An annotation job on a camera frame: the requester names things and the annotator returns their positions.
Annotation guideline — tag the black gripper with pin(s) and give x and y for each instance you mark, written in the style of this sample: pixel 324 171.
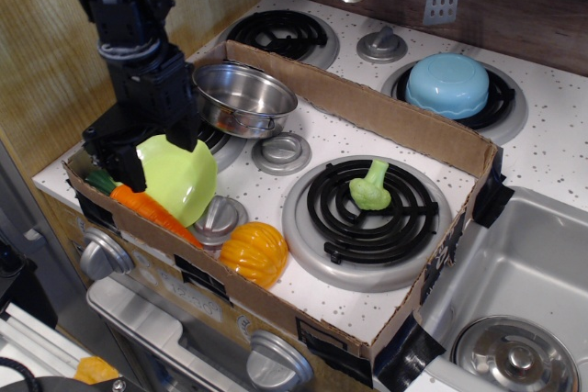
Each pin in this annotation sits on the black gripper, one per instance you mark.
pixel 153 97

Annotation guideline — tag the light green plastic plate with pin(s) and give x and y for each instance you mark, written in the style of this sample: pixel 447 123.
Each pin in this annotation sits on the light green plastic plate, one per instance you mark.
pixel 183 182

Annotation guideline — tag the orange toy carrot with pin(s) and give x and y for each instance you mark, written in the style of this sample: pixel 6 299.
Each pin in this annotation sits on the orange toy carrot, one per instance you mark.
pixel 141 203

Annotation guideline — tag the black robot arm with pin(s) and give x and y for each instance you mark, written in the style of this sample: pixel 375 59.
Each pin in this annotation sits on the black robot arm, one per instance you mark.
pixel 128 29

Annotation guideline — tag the front left black burner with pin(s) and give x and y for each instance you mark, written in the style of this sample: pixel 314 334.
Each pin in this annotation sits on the front left black burner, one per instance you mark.
pixel 224 148

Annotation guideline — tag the front grey stove knob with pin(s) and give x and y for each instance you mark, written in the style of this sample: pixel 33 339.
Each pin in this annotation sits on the front grey stove knob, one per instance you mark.
pixel 221 217

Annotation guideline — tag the grey stove knob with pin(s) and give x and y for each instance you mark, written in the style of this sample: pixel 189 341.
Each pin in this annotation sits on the grey stove knob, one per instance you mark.
pixel 284 154
pixel 383 46
pixel 221 217

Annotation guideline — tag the small steel pot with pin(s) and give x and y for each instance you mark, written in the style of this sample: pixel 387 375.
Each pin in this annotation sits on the small steel pot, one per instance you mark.
pixel 242 101

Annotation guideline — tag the left oven dial knob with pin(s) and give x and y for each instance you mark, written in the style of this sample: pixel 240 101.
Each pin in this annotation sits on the left oven dial knob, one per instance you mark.
pixel 103 256

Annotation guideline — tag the oven dial knob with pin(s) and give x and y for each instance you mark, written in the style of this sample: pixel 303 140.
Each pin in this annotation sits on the oven dial knob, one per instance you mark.
pixel 103 256
pixel 274 365

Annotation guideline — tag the centre grey stove knob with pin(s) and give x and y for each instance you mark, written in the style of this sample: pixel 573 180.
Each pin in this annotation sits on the centre grey stove knob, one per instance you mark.
pixel 284 154

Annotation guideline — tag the orange toy pumpkin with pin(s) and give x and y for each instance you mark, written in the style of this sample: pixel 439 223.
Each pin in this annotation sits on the orange toy pumpkin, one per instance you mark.
pixel 257 251

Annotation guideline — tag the silver oven door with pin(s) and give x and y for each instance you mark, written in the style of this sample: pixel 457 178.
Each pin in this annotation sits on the silver oven door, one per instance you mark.
pixel 177 351

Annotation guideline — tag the green toy broccoli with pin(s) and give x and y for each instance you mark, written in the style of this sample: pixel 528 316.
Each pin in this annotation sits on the green toy broccoli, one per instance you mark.
pixel 369 192

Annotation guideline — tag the front right black burner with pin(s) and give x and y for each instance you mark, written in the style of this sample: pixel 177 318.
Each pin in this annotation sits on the front right black burner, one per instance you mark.
pixel 368 251

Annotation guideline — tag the orange object lower left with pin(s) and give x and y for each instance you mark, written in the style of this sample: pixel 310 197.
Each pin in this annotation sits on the orange object lower left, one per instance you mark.
pixel 93 369

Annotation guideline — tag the right oven dial knob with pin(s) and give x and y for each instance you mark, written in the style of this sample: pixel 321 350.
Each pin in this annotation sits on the right oven dial knob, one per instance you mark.
pixel 274 365

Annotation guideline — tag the back grey stove knob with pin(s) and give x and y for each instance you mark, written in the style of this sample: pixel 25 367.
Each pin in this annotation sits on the back grey stove knob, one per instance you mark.
pixel 383 46

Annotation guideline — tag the brown cardboard fence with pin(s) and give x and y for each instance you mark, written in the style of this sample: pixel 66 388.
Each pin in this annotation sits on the brown cardboard fence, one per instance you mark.
pixel 348 337

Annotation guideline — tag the light blue plastic bowl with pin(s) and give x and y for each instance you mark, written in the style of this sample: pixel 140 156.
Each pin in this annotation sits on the light blue plastic bowl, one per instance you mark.
pixel 452 85

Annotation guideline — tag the back right black burner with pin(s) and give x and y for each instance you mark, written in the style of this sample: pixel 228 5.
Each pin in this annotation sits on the back right black burner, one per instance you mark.
pixel 504 115

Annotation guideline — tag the steel sink basin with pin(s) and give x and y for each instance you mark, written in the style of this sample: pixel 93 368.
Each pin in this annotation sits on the steel sink basin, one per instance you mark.
pixel 531 263

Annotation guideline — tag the steel pot lid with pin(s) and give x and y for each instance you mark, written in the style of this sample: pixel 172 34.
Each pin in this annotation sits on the steel pot lid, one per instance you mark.
pixel 516 355

